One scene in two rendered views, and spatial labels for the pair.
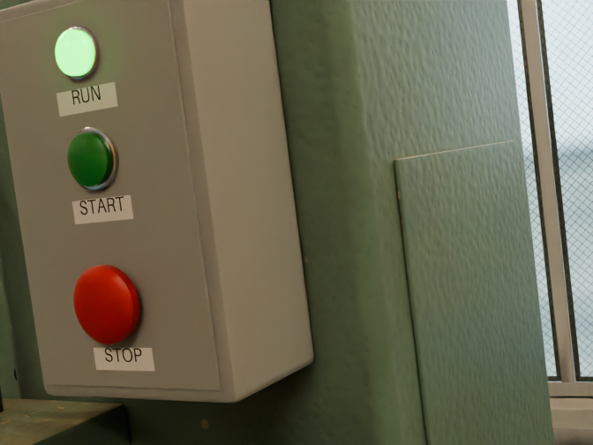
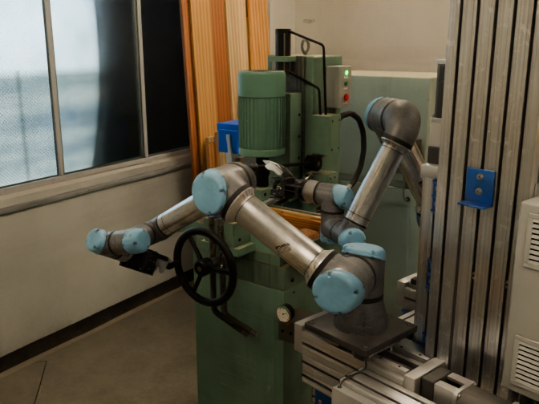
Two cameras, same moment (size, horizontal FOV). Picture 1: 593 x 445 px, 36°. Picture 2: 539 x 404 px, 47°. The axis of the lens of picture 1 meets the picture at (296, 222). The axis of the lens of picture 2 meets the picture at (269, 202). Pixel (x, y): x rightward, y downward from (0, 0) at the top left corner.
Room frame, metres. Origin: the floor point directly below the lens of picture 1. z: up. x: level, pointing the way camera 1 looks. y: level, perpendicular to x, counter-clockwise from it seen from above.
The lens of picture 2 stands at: (0.44, 2.57, 1.59)
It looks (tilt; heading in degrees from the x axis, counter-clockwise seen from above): 15 degrees down; 275
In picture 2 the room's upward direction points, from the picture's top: straight up
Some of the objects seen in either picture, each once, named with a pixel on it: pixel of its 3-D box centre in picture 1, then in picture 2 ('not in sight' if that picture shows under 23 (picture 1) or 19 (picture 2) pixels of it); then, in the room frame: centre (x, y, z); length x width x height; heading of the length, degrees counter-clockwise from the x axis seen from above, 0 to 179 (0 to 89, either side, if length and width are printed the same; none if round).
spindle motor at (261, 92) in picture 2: not in sight; (261, 113); (0.66, 0.26, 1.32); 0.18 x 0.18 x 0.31
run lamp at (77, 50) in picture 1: (73, 52); not in sight; (0.34, 0.07, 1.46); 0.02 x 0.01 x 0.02; 59
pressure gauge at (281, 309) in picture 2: not in sight; (285, 314); (0.55, 0.57, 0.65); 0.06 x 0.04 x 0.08; 149
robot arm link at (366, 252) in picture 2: not in sight; (362, 268); (0.32, 0.98, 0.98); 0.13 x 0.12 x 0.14; 66
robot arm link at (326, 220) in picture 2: not in sight; (334, 227); (0.39, 0.65, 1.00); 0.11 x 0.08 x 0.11; 111
